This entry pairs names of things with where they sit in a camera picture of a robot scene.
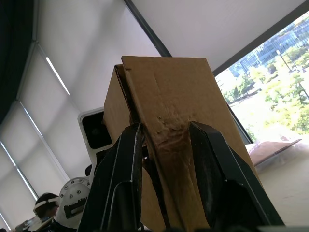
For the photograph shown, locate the flat brown cardboard sheet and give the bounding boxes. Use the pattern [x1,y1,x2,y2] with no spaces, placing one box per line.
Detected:
[247,138,303,167]

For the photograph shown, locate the person with dark hair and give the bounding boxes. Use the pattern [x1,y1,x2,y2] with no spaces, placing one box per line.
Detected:
[33,192,80,232]

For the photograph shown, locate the small brown cardboard box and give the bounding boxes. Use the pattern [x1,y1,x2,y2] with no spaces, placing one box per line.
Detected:
[103,56,264,232]

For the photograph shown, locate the dark window frame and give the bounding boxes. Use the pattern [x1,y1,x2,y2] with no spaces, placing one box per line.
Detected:
[123,0,309,145]

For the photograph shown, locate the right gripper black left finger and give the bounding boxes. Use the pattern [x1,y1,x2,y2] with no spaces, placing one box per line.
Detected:
[77,122,144,232]

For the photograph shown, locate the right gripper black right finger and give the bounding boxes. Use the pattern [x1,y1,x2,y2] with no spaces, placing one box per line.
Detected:
[189,121,286,229]

